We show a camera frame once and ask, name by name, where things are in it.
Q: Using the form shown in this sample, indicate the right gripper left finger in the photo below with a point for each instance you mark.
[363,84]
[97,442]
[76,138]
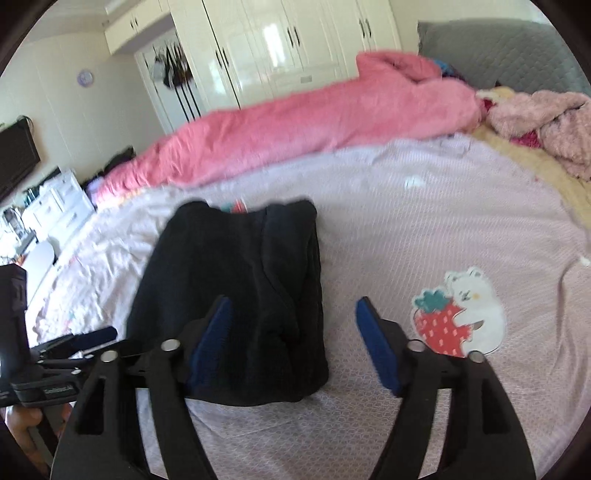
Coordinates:
[102,439]

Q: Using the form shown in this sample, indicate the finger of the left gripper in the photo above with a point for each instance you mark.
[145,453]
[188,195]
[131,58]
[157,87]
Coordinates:
[91,340]

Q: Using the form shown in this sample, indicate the white drawer cabinet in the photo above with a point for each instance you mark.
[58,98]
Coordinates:
[60,210]

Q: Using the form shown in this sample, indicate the grey quilted headboard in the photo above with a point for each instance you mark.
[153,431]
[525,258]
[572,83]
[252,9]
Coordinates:
[525,56]

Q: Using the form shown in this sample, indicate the left hand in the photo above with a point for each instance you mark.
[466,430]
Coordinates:
[20,420]

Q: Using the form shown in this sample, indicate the white door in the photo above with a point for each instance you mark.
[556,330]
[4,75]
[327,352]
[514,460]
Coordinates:
[174,108]

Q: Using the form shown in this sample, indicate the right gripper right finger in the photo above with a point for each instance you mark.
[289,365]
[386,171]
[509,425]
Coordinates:
[484,437]

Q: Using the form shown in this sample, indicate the white wardrobe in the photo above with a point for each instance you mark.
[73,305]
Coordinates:
[245,52]

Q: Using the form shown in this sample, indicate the dark clothes pile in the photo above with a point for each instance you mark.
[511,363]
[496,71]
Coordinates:
[120,158]

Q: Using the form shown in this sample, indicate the lilac printed bed sheet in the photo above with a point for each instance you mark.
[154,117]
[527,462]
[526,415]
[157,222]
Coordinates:
[393,221]

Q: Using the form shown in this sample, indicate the black wall television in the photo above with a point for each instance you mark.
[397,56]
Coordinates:
[18,155]

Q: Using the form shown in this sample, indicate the black sweater with orange patches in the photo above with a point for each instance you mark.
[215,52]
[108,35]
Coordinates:
[267,263]

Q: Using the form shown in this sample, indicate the hanging bags on door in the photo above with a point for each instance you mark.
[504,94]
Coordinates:
[170,67]

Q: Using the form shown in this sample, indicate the pink fluffy duvet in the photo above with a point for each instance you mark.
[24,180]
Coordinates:
[396,95]

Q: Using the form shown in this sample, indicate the purple wall clock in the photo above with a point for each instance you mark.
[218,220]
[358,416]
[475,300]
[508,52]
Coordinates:
[85,78]

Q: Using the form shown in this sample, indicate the pink fuzzy garment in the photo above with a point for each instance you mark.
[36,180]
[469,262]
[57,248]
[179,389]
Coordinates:
[560,121]

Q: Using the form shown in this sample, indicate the yellow blanket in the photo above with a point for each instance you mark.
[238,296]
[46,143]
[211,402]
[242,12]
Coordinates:
[526,152]

